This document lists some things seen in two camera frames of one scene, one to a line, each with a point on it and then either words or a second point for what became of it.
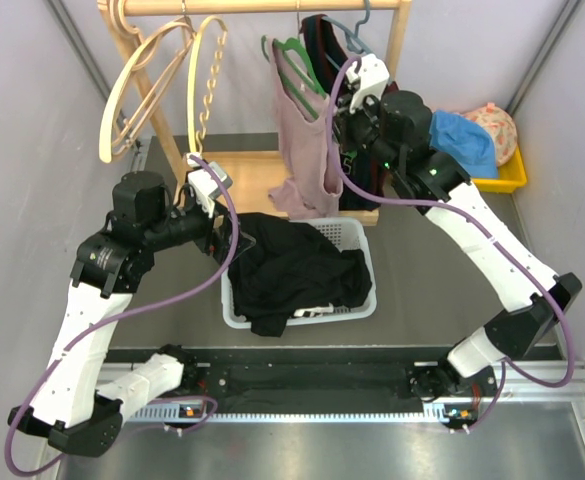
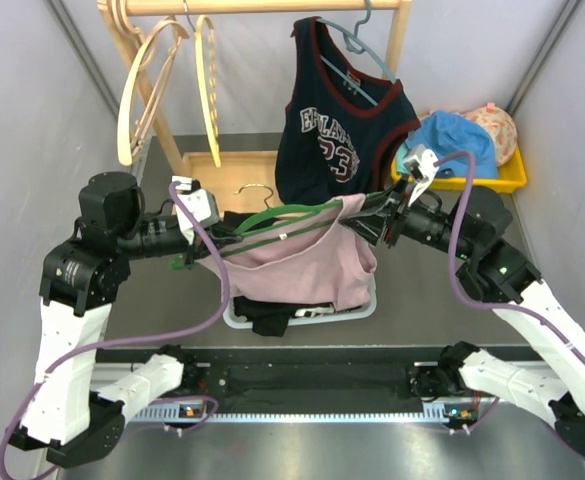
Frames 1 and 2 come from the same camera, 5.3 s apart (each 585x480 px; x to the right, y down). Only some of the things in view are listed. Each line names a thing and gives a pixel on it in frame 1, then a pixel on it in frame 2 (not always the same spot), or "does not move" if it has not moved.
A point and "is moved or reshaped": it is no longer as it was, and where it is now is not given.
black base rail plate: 313,377 does not move
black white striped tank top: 314,311 does not move
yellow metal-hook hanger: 190,81 is moved or reshaped
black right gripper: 343,120 -> 372,225
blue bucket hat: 465,139 does not move
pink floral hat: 503,127 does not move
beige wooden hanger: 151,94 is moved or reshaped
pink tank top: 311,183 -> 318,259
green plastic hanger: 297,71 -> 281,214
